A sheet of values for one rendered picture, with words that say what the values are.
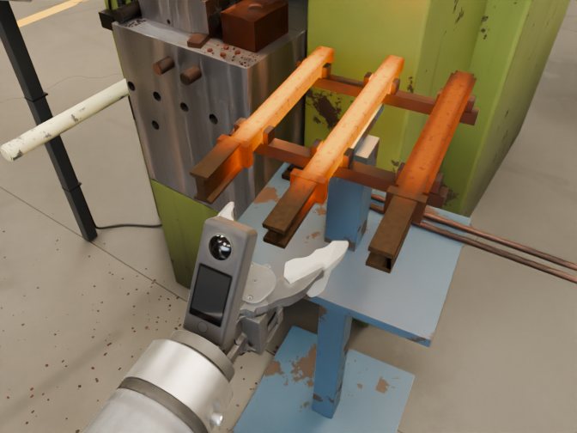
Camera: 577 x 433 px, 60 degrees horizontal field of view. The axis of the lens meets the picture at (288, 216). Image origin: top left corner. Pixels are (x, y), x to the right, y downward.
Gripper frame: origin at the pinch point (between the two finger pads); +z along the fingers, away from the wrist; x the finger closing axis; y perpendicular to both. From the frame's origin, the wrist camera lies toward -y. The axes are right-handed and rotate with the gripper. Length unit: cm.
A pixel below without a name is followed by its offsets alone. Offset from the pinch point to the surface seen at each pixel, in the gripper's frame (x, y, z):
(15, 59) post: -106, 24, 45
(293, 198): -0.2, -1.2, 1.8
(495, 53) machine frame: 13, 20, 97
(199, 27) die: -43, 4, 47
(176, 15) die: -50, 3, 47
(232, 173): -11.3, 1.8, 5.9
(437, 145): 12.4, -1.4, 19.3
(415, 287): 14.6, 26.4, 18.5
